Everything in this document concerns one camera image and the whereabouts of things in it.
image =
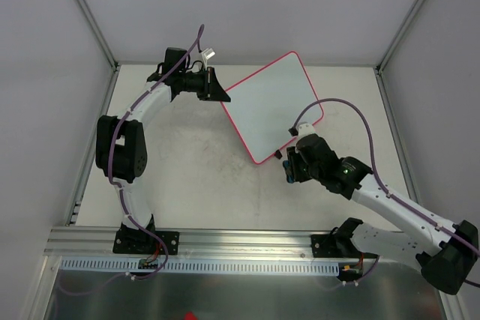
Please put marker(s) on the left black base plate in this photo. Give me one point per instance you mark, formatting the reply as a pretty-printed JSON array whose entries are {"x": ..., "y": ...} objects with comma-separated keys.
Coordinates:
[{"x": 134, "y": 241}]

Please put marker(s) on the aluminium frame post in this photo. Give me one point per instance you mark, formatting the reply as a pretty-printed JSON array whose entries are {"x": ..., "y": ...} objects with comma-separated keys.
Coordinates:
[
  {"x": 400, "y": 34},
  {"x": 98, "y": 35}
]

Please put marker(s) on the pink framed whiteboard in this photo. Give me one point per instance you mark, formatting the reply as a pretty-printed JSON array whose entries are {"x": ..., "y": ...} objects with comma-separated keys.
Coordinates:
[{"x": 265, "y": 105}]

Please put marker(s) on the black whiteboard clip lower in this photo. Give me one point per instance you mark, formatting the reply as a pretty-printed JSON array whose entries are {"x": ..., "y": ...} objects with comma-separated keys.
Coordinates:
[{"x": 278, "y": 154}]

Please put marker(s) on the aluminium frame post right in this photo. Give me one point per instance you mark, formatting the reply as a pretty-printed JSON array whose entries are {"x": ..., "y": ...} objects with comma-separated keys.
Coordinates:
[{"x": 400, "y": 34}]

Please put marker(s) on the aluminium frame post left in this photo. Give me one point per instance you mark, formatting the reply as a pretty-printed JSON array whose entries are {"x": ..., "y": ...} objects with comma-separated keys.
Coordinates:
[{"x": 98, "y": 35}]

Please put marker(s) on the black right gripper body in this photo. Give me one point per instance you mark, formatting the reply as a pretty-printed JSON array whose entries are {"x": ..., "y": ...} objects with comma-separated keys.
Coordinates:
[{"x": 293, "y": 165}]

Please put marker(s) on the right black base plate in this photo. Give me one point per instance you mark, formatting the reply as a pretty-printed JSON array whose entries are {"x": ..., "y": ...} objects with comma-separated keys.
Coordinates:
[{"x": 331, "y": 246}]

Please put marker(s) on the slotted white cable duct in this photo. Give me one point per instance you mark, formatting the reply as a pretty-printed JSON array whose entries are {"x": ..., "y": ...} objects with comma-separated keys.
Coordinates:
[{"x": 201, "y": 266}]

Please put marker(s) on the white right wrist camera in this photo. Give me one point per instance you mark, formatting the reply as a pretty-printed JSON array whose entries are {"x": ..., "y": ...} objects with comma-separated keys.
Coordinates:
[{"x": 305, "y": 129}]

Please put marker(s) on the red object at bottom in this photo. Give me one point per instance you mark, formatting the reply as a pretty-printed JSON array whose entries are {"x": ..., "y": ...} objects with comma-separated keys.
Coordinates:
[{"x": 190, "y": 316}]

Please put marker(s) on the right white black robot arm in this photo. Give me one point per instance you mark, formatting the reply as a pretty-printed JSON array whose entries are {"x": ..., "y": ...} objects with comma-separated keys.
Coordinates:
[{"x": 442, "y": 251}]

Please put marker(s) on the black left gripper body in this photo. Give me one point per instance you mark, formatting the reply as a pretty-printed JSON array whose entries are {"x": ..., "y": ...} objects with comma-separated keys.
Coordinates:
[{"x": 206, "y": 84}]

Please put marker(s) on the blue whiteboard eraser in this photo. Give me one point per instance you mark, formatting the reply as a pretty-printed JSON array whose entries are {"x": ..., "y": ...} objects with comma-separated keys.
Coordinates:
[{"x": 288, "y": 171}]

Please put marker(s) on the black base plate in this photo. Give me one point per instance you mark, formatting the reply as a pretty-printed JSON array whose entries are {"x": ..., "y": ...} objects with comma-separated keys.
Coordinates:
[
  {"x": 331, "y": 246},
  {"x": 134, "y": 241}
]

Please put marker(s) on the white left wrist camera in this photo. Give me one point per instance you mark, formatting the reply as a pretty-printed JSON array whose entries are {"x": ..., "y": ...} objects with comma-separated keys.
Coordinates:
[{"x": 207, "y": 54}]

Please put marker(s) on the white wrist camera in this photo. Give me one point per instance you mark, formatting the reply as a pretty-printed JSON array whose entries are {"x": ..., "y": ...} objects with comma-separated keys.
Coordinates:
[
  {"x": 305, "y": 129},
  {"x": 207, "y": 54}
]

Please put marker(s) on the aluminium mounting rail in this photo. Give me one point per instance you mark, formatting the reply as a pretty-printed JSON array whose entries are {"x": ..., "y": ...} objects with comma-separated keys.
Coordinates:
[{"x": 238, "y": 244}]

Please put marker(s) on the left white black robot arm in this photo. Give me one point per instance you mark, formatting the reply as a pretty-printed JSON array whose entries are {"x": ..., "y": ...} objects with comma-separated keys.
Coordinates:
[{"x": 121, "y": 151}]

